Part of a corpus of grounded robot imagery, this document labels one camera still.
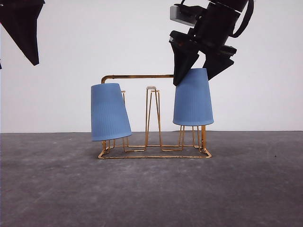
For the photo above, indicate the black cable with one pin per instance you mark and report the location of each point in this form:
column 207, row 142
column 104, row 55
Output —
column 246, row 19

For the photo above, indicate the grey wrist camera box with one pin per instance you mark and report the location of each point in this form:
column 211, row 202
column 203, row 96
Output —
column 189, row 15

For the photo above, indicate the black gripper finger cup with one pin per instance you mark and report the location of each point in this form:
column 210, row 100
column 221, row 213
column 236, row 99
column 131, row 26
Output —
column 19, row 18

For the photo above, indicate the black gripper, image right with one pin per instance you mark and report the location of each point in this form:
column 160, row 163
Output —
column 211, row 33

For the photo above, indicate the gold wire cup rack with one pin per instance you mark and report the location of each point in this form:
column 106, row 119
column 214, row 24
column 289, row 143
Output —
column 192, row 140

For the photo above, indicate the blue ribbed cup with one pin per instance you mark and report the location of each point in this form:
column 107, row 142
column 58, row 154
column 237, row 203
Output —
column 193, row 101
column 109, row 117

